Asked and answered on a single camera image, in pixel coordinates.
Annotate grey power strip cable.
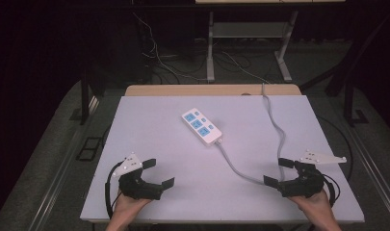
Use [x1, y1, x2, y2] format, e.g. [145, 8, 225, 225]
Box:
[214, 83, 287, 188]

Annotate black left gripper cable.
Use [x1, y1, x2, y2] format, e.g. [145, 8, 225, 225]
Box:
[104, 160, 124, 220]

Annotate white power strip blue sockets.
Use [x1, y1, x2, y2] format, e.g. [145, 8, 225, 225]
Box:
[181, 107, 223, 148]

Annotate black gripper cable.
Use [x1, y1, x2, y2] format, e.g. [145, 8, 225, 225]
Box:
[322, 173, 342, 208]
[104, 160, 124, 220]

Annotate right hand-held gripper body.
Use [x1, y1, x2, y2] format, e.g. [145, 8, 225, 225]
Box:
[276, 149, 348, 198]

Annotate grey metal table frame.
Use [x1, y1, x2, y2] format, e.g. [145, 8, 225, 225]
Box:
[206, 10, 299, 84]

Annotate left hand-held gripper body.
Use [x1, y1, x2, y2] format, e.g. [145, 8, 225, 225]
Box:
[112, 152, 165, 201]

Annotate person's right hand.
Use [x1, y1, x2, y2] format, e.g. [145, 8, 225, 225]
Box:
[286, 190, 337, 224]

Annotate thin black floor cable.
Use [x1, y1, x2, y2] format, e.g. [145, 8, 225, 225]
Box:
[317, 115, 354, 182]

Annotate white floor cable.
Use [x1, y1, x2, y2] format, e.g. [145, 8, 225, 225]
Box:
[132, 12, 210, 82]

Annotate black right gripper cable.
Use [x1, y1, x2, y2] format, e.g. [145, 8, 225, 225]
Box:
[322, 173, 342, 208]

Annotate person's left hand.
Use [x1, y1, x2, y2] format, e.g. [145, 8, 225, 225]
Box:
[110, 189, 152, 223]

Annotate black floor frame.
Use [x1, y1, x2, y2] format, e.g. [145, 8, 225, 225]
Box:
[75, 137, 103, 162]

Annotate aluminium floor rail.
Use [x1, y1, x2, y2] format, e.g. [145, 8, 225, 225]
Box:
[28, 95, 101, 231]
[338, 119, 390, 222]

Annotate black metal stand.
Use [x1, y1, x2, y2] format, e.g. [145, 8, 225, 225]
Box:
[68, 68, 91, 126]
[342, 68, 370, 127]

